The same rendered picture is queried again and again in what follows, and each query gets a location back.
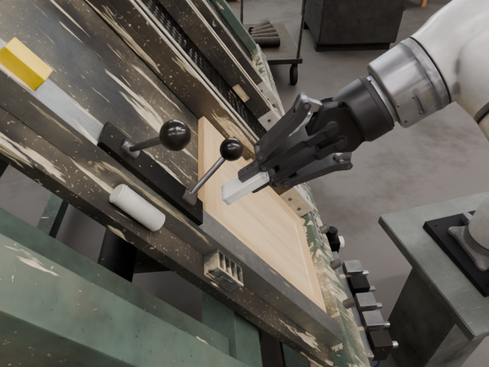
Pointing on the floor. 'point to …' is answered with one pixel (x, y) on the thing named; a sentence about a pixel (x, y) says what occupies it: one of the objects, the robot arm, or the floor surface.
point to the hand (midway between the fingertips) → (244, 183)
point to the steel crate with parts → (353, 23)
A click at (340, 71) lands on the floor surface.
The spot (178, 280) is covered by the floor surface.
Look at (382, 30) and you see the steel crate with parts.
